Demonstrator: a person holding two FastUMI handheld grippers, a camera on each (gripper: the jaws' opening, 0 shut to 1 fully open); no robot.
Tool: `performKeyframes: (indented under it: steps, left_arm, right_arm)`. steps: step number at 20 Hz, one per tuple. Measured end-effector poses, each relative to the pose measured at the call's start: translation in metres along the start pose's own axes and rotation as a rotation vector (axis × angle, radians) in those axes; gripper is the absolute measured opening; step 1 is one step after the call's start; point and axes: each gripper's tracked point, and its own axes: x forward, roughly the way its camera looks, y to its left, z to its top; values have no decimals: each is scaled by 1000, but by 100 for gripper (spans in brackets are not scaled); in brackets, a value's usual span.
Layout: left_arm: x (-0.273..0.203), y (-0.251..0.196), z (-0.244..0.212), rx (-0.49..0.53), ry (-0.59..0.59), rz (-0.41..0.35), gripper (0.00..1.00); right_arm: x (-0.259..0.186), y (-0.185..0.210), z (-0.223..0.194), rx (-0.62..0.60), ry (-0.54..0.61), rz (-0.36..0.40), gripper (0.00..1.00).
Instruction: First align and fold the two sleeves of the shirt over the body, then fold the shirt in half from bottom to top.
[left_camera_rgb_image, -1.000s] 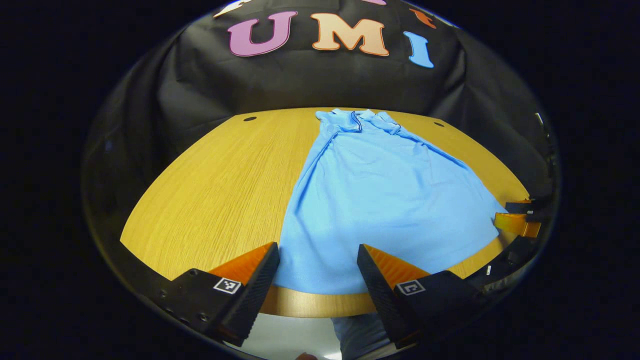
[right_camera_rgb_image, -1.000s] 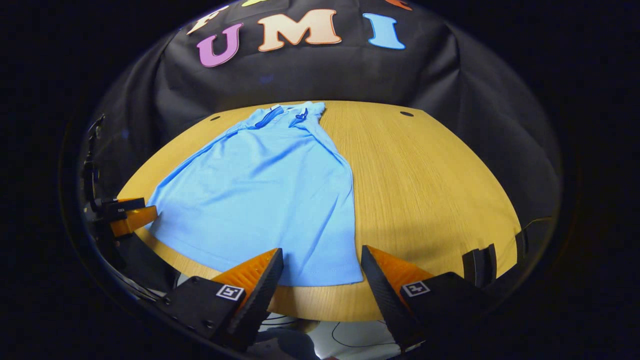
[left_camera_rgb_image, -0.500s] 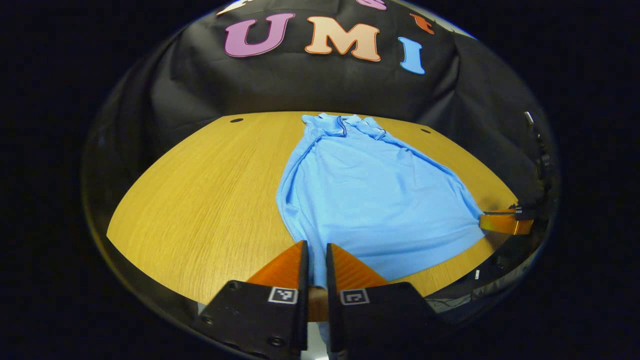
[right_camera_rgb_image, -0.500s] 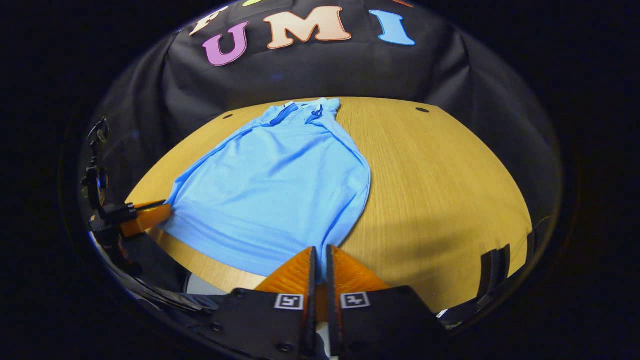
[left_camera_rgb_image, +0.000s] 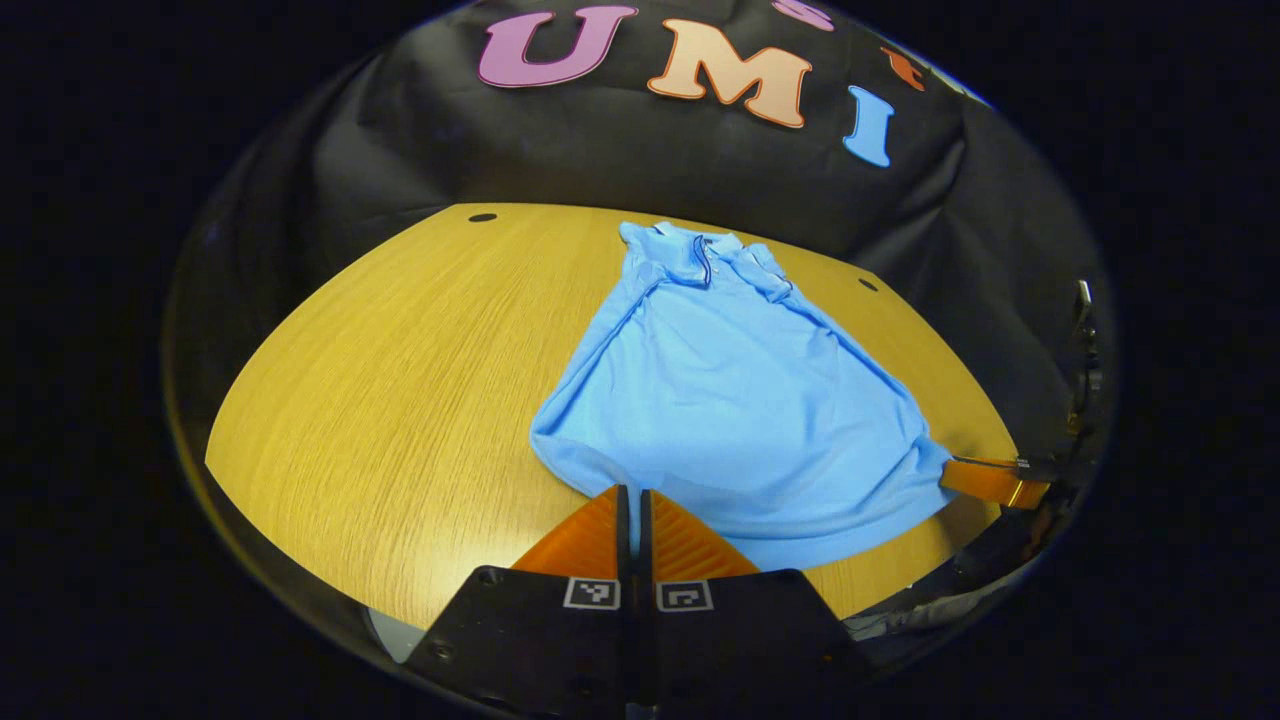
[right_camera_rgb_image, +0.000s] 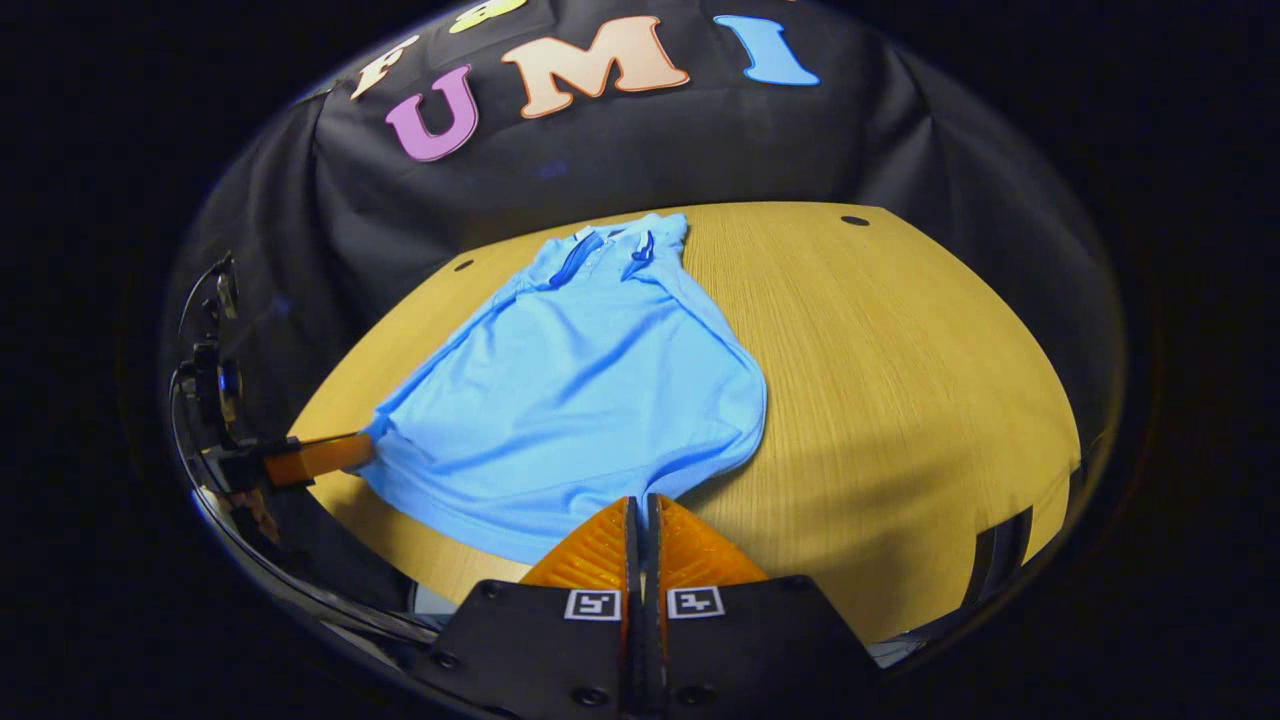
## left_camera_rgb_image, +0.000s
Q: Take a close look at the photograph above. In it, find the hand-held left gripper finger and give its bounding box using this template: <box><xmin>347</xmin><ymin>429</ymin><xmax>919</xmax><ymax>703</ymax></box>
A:
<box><xmin>639</xmin><ymin>489</ymin><xmax>873</xmax><ymax>719</ymax></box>
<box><xmin>405</xmin><ymin>485</ymin><xmax>634</xmax><ymax>719</ymax></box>

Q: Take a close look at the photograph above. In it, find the black backdrop cloth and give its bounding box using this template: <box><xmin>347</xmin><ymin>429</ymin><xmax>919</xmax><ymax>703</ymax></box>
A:
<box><xmin>165</xmin><ymin>0</ymin><xmax>1116</xmax><ymax>481</ymax></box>

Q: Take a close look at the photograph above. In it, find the light blue T-shirt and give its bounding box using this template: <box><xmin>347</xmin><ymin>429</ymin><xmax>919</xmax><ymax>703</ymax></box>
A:
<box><xmin>530</xmin><ymin>220</ymin><xmax>956</xmax><ymax>573</ymax></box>

